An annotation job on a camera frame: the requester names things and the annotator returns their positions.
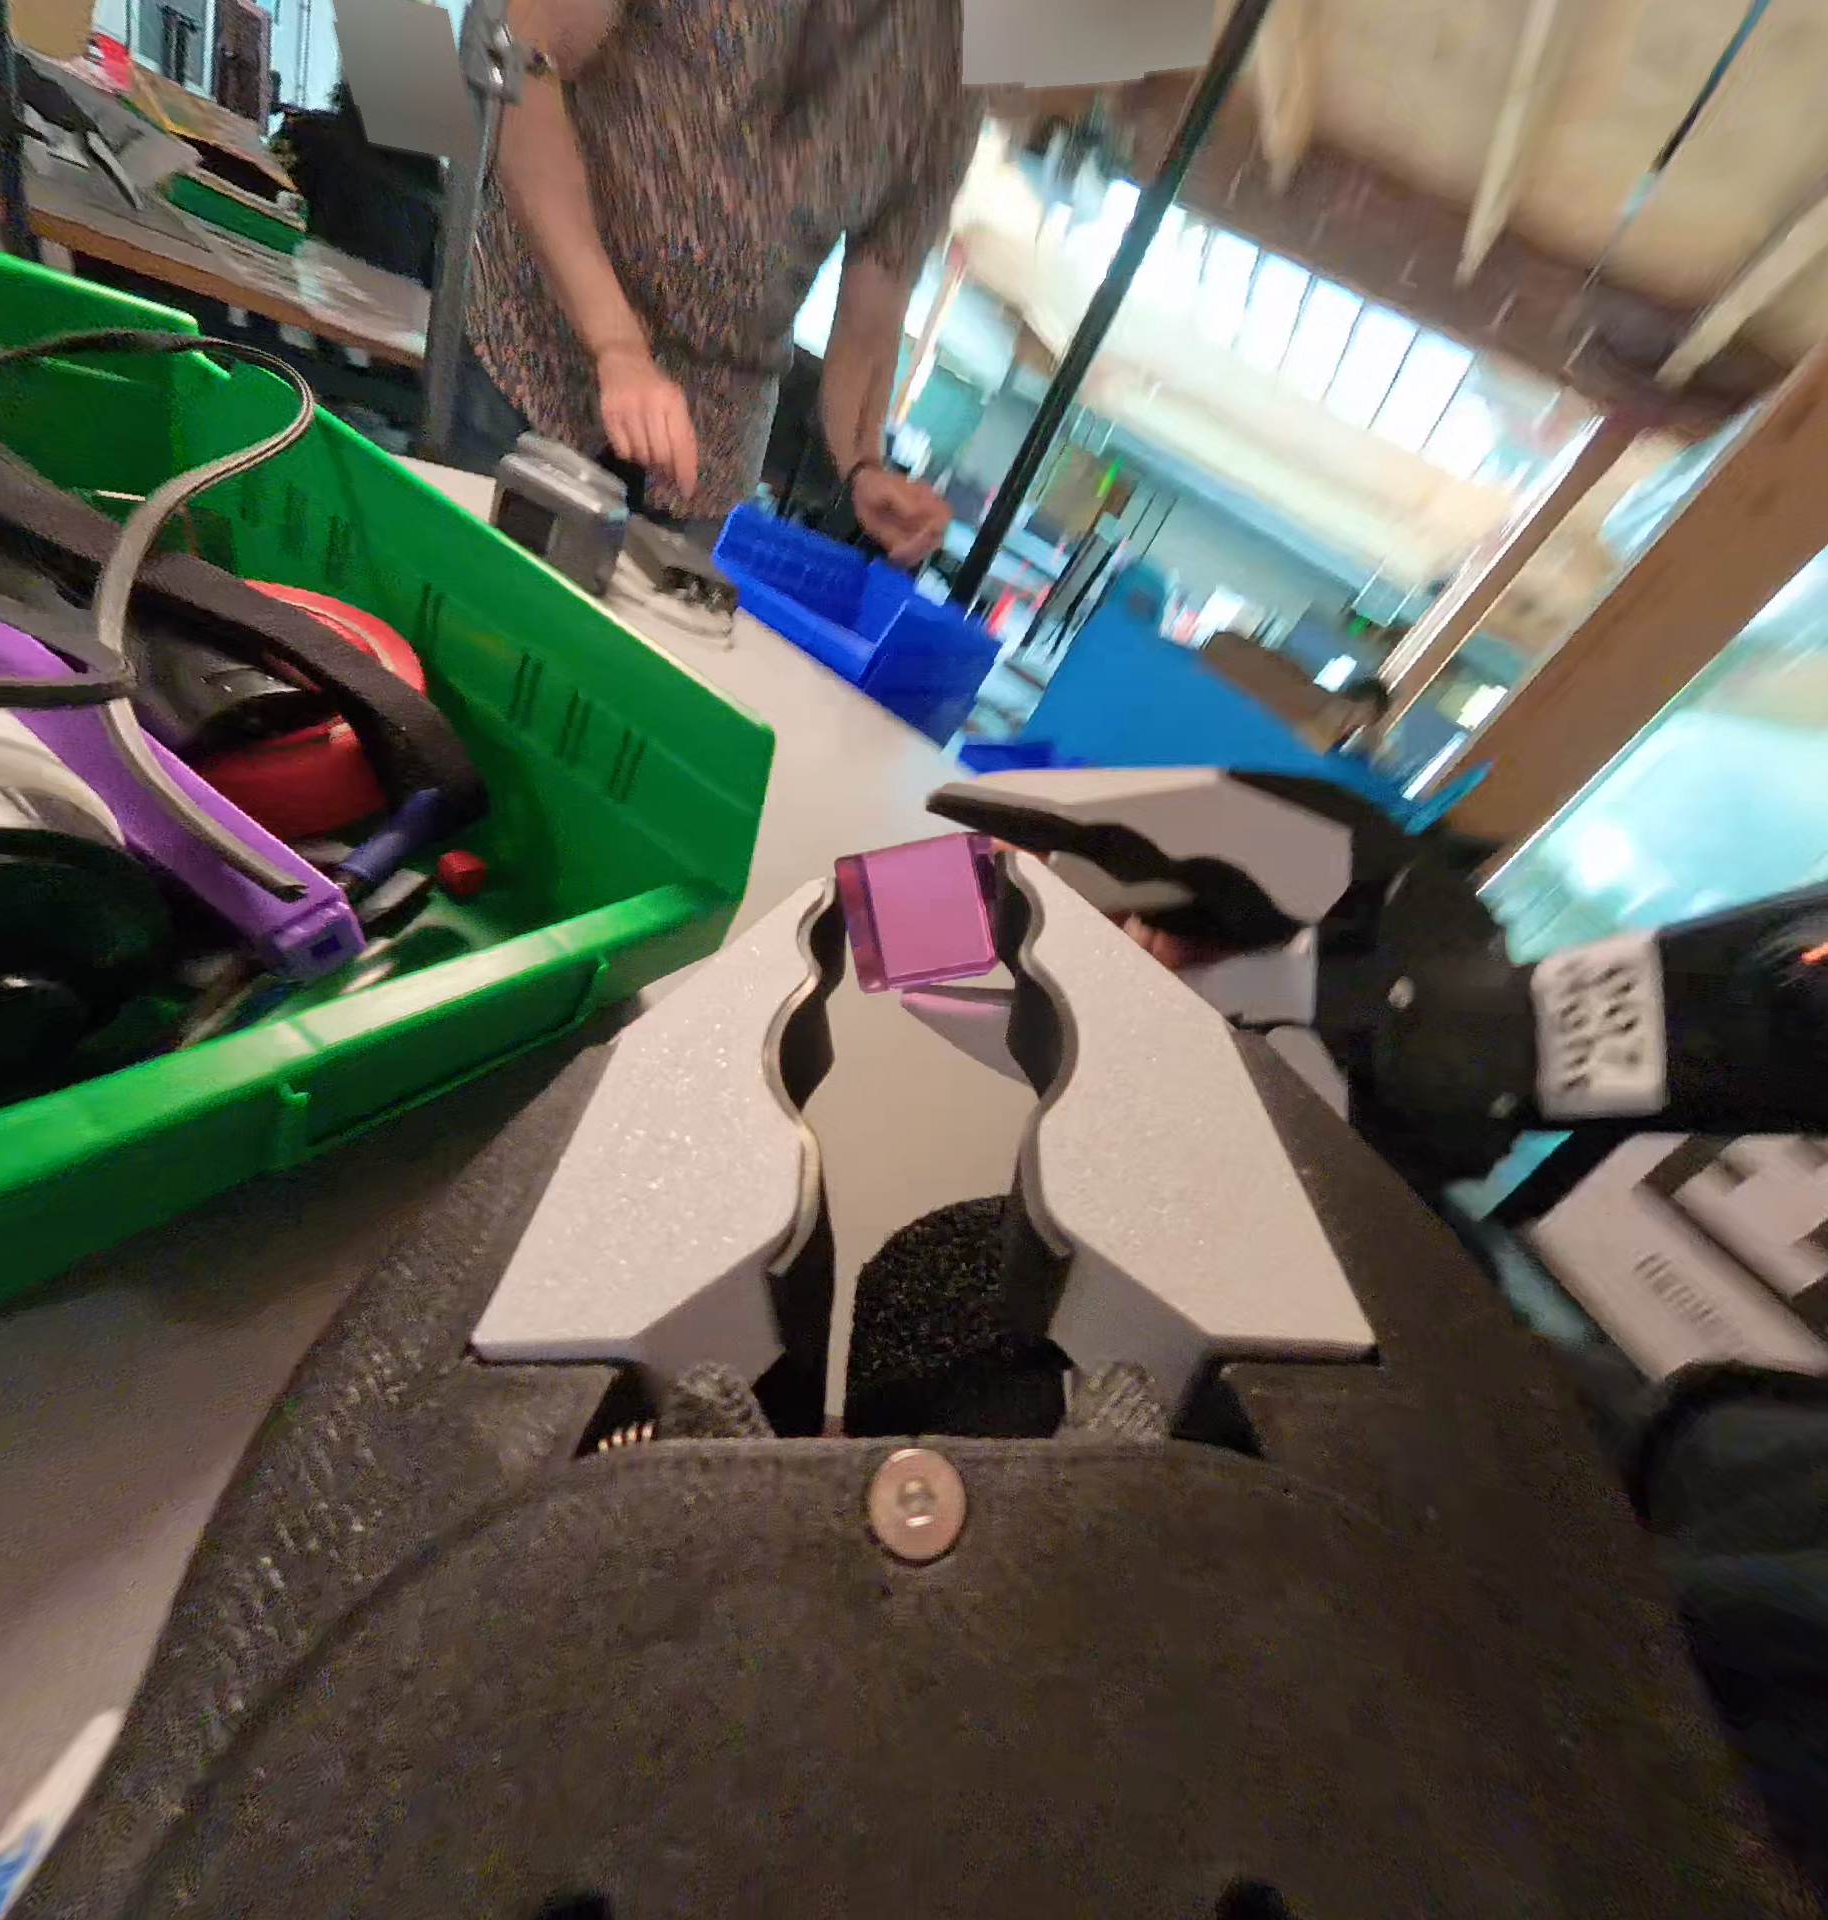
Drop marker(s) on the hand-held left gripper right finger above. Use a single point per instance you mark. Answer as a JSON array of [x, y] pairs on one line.
[[1201, 1200]]

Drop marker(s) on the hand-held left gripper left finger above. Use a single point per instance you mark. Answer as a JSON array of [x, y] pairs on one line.
[[662, 1200]]

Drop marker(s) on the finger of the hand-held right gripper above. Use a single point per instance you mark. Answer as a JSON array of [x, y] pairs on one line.
[[1276, 825], [1270, 991]]

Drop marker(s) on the purple transparent cube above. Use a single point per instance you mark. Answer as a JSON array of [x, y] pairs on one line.
[[920, 915]]

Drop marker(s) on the green plastic bin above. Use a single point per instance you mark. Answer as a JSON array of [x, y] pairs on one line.
[[556, 721]]

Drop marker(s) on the person's right forearm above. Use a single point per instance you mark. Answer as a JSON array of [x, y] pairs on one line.
[[1786, 1621]]

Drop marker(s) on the person's right hand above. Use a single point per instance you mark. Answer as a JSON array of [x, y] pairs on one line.
[[1165, 940]]

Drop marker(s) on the blue plastic bin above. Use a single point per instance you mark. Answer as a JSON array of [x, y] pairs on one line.
[[857, 630]]

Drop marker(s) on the purple plastic tool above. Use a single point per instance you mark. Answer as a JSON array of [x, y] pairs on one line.
[[256, 885]]

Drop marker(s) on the black round lamp stand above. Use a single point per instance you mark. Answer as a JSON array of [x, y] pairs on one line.
[[1106, 300]]

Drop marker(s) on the red round tool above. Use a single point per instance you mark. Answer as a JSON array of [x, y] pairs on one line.
[[287, 786]]

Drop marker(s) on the grey metal device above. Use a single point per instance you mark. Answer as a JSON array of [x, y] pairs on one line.
[[685, 577], [564, 516]]

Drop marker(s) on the white cylinder with black cap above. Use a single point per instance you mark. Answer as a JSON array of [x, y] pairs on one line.
[[46, 931]]

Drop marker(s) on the white card with blue print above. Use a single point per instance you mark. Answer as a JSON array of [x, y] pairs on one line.
[[31, 1816]]

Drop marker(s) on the silver metal stand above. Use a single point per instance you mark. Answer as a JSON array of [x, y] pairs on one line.
[[467, 241]]

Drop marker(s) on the wooden workbench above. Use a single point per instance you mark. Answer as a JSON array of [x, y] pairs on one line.
[[256, 286]]

